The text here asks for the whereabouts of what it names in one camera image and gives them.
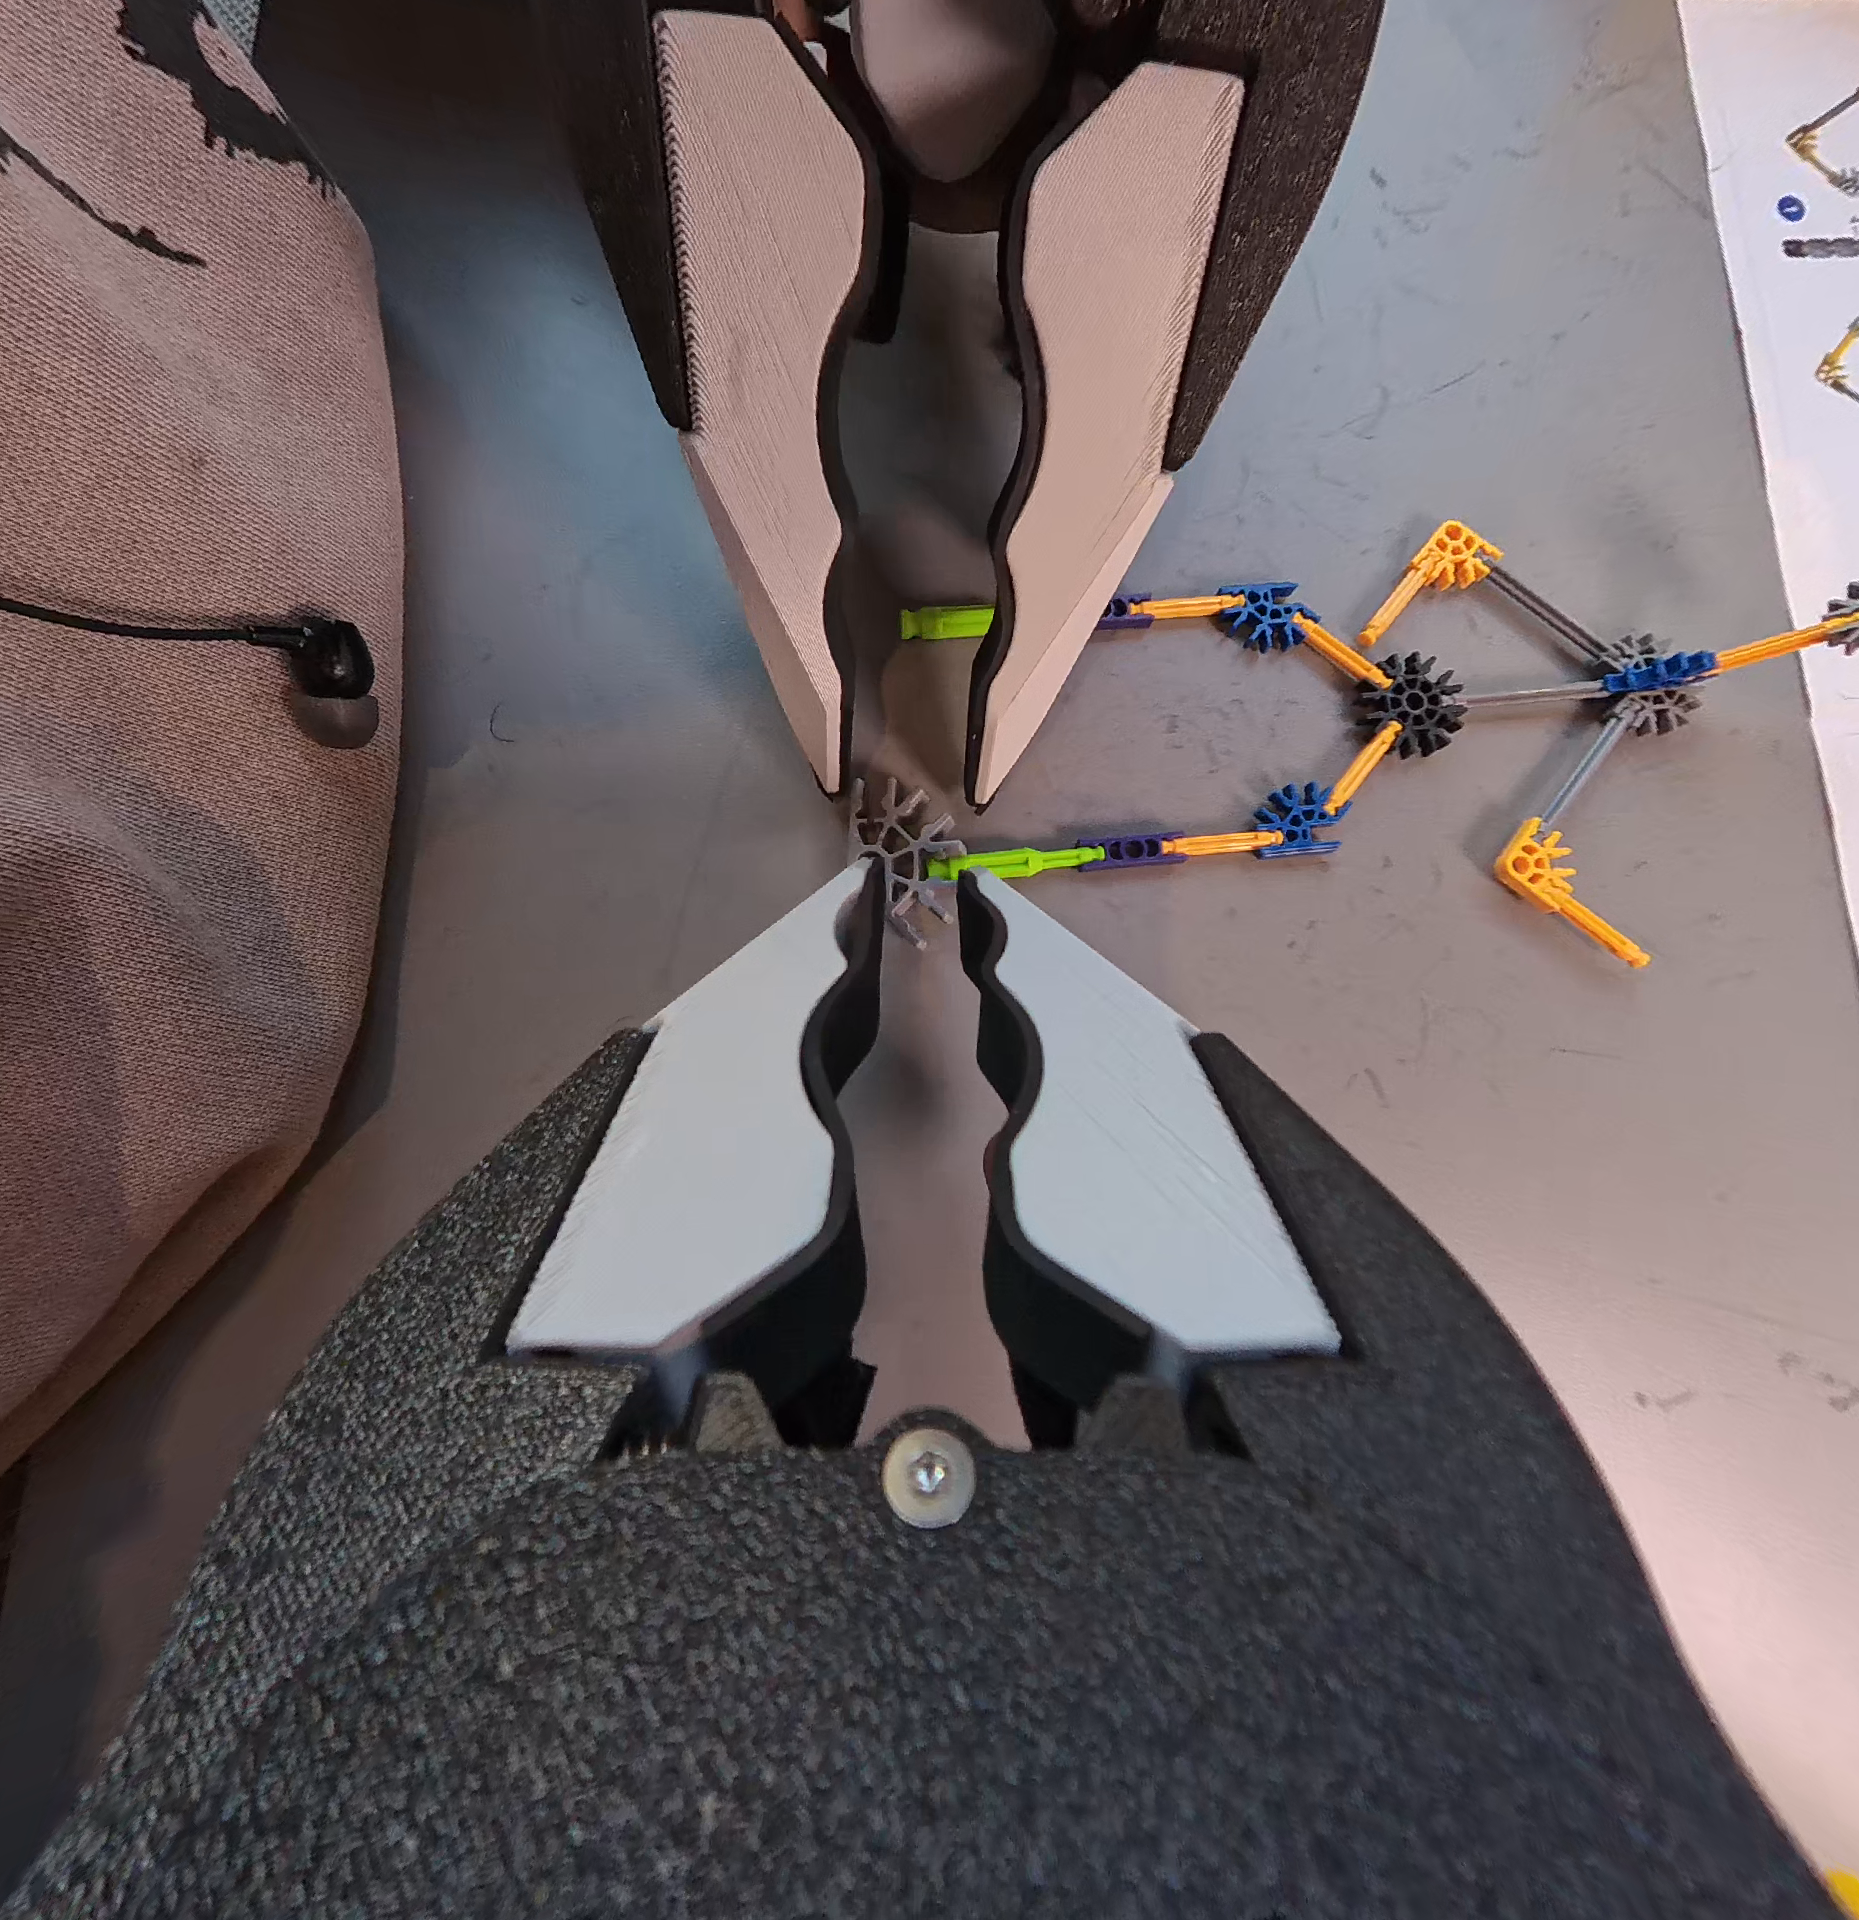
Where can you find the grey snowflake connector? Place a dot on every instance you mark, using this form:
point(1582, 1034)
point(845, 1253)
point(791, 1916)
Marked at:
point(889, 840)

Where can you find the white toy instruction sheet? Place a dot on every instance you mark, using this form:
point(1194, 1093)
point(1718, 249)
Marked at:
point(1844, 495)

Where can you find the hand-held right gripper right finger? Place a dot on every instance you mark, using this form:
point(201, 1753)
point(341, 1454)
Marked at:
point(1155, 1184)

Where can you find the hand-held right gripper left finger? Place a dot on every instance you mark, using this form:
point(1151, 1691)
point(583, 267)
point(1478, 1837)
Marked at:
point(691, 1184)

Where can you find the multicolour rod and connector assembly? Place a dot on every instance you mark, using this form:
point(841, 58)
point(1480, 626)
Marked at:
point(1412, 703)

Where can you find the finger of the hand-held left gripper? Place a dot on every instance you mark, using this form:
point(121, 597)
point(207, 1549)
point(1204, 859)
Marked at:
point(751, 300)
point(1111, 300)

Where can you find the light green toy rod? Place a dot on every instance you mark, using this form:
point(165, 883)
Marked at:
point(945, 623)
point(1021, 860)

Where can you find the yellow toy rod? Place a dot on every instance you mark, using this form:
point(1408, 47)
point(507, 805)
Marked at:
point(1398, 611)
point(1608, 930)

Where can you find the person's torso in beige sweater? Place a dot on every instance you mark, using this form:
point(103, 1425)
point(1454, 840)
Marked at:
point(149, 901)

